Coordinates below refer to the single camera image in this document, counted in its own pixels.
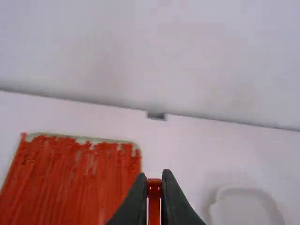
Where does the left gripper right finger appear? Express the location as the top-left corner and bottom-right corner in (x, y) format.
(161, 169), (207, 225)

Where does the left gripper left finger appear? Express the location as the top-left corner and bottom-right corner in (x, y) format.
(105, 172), (149, 225)

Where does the white dish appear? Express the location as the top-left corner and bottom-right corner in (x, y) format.
(207, 184), (286, 225)

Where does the pale tray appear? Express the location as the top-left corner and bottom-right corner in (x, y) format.
(0, 131), (143, 225)

